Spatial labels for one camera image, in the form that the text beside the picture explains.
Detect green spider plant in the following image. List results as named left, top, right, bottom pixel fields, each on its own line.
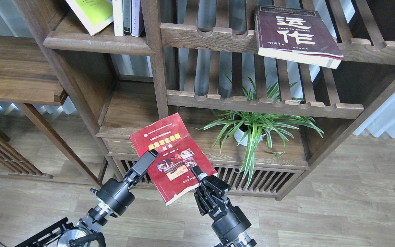
left=193, top=71, right=325, bottom=188

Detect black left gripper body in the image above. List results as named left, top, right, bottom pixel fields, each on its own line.
left=91, top=156, right=153, bottom=217

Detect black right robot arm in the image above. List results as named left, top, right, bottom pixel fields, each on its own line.
left=191, top=166, right=256, bottom=247

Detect white upright book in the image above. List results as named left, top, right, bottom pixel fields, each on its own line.
left=112, top=0, right=124, bottom=37

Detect dark grey upright book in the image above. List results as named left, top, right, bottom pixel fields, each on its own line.
left=122, top=0, right=132, bottom=36

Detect yellow green book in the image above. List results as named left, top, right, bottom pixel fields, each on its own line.
left=66, top=0, right=113, bottom=36

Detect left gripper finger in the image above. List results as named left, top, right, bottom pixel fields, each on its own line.
left=144, top=150, right=159, bottom=164

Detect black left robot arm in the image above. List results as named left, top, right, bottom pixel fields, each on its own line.
left=17, top=150, right=158, bottom=247

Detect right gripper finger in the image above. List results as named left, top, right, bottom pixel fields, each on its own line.
left=191, top=165, right=207, bottom=181

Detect red paperback book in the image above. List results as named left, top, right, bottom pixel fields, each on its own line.
left=130, top=113, right=217, bottom=205

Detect wooden side table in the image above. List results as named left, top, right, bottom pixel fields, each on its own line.
left=0, top=36, right=108, bottom=187

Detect lilac upright book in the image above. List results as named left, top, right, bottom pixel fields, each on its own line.
left=131, top=0, right=144, bottom=37

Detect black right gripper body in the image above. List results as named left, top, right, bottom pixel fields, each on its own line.
left=194, top=175, right=253, bottom=245

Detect dark maroon large book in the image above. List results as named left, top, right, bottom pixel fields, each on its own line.
left=255, top=5, right=343, bottom=69

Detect wooden bookshelf unit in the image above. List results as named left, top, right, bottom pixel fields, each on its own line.
left=14, top=0, right=395, bottom=200

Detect white plant pot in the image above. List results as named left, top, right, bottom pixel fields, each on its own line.
left=234, top=124, right=253, bottom=146

